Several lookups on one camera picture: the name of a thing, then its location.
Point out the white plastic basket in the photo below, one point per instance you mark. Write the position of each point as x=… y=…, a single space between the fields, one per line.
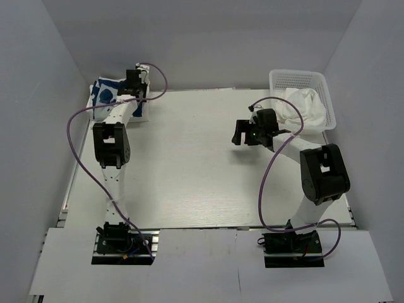
x=280 y=79

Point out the crumpled white t shirt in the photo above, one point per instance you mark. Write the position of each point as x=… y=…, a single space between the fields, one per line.
x=308 y=103

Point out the white t shirt stack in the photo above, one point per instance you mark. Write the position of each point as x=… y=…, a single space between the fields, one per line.
x=98 y=110

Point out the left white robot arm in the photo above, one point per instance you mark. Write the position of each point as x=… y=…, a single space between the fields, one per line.
x=112 y=148

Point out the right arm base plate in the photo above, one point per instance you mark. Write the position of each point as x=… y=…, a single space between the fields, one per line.
x=291 y=250

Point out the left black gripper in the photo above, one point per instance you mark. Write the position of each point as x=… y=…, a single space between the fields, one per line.
x=145 y=86

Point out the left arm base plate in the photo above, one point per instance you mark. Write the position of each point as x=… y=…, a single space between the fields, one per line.
x=132 y=252

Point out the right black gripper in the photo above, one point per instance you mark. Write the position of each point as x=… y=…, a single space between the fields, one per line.
x=245 y=126

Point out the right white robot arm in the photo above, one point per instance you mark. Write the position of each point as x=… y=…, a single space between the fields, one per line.
x=324 y=178

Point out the blue t shirt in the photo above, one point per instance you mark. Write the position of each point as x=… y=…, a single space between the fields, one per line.
x=107 y=94

